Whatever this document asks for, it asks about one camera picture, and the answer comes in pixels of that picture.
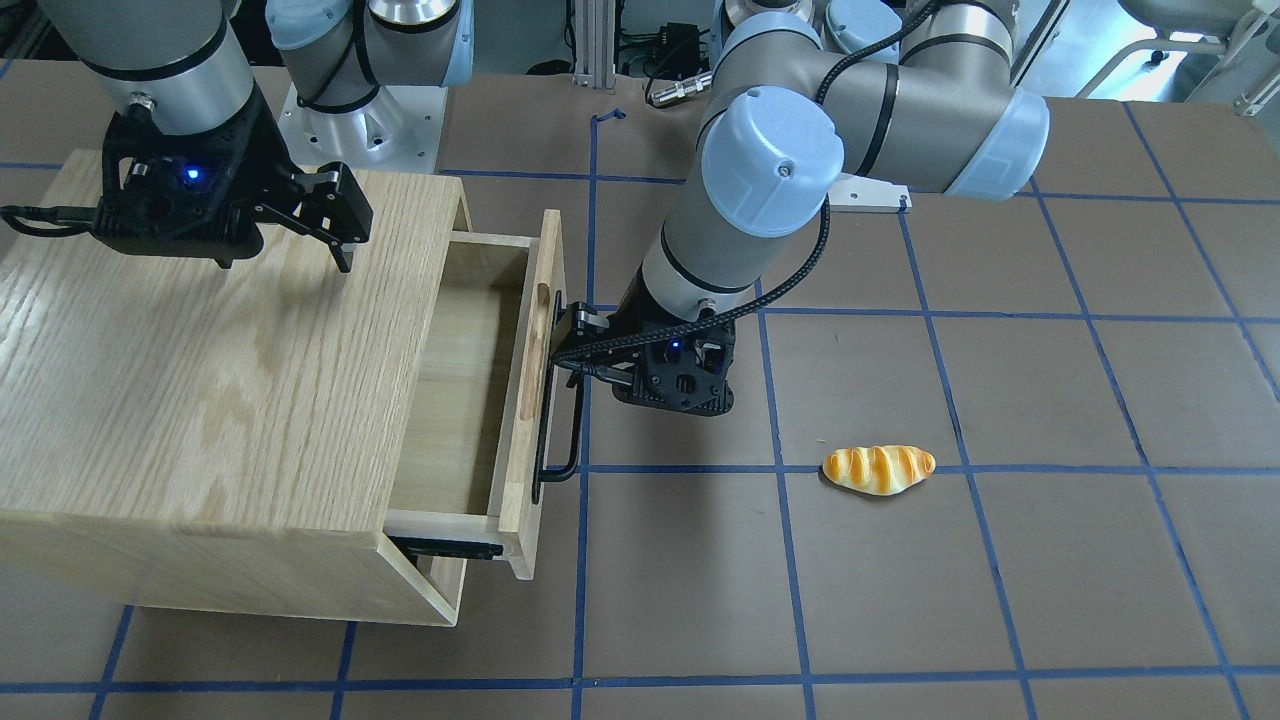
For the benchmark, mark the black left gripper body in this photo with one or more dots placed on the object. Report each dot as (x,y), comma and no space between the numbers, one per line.
(628,318)

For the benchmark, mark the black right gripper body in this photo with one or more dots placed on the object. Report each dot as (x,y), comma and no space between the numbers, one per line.
(262,152)

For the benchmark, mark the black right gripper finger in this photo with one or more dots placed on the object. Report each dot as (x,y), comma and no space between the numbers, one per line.
(327,204)

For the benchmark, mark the wooden drawer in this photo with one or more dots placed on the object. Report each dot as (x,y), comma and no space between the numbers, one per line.
(467,464)

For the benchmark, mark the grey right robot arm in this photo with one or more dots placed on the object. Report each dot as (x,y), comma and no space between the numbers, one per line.
(183,61)

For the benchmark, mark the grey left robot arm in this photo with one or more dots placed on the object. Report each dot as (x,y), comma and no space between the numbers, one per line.
(786,118)

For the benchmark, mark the light wooden drawer cabinet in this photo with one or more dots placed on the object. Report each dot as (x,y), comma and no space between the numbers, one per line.
(178,435)

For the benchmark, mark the toy bread loaf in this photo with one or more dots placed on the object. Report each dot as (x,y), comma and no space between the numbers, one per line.
(881,471)

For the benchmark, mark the black power adapter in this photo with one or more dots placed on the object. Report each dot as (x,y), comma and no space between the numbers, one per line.
(676,52)

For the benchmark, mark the aluminium frame post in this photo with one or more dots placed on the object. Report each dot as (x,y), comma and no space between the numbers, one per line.
(594,35)

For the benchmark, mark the white chair frame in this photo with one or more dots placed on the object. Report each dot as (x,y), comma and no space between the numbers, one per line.
(1216,28)

